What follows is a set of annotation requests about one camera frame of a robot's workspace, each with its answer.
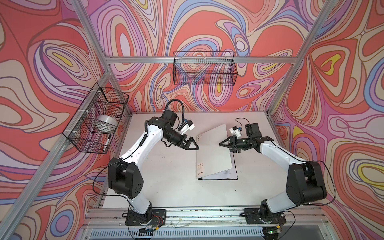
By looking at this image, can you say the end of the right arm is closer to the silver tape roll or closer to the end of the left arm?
the end of the left arm

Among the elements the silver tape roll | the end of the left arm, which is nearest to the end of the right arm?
the end of the left arm

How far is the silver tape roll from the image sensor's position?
0.72 m
